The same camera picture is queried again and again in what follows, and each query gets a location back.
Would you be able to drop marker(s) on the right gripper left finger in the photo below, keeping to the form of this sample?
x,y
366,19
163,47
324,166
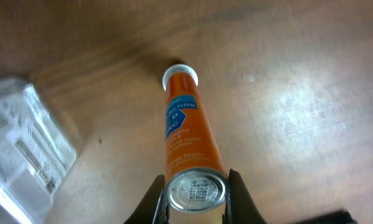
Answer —
x,y
153,207

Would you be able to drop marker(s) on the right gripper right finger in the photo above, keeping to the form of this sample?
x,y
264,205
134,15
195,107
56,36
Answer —
x,y
240,208

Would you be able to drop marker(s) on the orange tablet tube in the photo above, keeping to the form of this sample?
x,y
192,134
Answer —
x,y
195,177

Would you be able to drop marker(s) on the clear plastic container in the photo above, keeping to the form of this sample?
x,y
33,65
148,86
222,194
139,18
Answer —
x,y
35,155

